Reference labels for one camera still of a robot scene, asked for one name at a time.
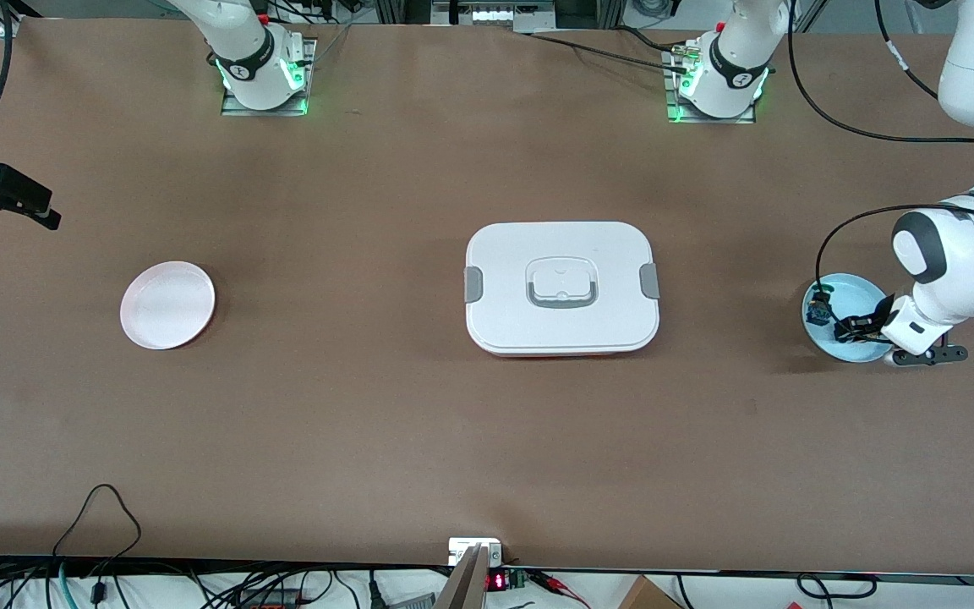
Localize light blue round plate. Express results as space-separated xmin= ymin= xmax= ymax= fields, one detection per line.
xmin=802 ymin=272 xmax=899 ymax=365

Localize pink round plate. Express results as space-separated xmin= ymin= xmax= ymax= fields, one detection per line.
xmin=119 ymin=261 xmax=217 ymax=351

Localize white lunch box grey clips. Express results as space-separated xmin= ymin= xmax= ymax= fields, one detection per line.
xmin=463 ymin=221 xmax=662 ymax=359

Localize brown cardboard box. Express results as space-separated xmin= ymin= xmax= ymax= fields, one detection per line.
xmin=617 ymin=574 xmax=685 ymax=609

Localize red digit display module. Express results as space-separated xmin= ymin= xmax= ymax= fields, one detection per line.
xmin=487 ymin=568 xmax=533 ymax=594

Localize small white device box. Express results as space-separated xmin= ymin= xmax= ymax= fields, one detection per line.
xmin=447 ymin=536 xmax=505 ymax=567

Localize grey slanted bar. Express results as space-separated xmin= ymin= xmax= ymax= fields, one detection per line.
xmin=434 ymin=544 xmax=490 ymax=609

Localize metal control box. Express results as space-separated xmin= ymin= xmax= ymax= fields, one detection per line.
xmin=430 ymin=0 xmax=557 ymax=34

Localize green push button switch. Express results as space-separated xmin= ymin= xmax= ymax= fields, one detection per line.
xmin=806 ymin=287 xmax=837 ymax=330

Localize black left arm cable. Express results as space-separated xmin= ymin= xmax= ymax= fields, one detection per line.
xmin=788 ymin=0 xmax=974 ymax=297

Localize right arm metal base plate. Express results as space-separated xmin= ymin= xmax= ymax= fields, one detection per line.
xmin=220 ymin=37 xmax=318 ymax=118

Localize thin black floor cable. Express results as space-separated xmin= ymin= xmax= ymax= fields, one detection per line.
xmin=795 ymin=573 xmax=879 ymax=601

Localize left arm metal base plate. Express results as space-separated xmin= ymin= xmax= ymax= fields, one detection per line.
xmin=662 ymin=46 xmax=758 ymax=126

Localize black looped cable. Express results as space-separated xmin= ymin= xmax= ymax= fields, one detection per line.
xmin=51 ymin=483 xmax=144 ymax=586

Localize black cable to arm base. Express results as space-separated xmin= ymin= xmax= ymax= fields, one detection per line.
xmin=519 ymin=28 xmax=692 ymax=70

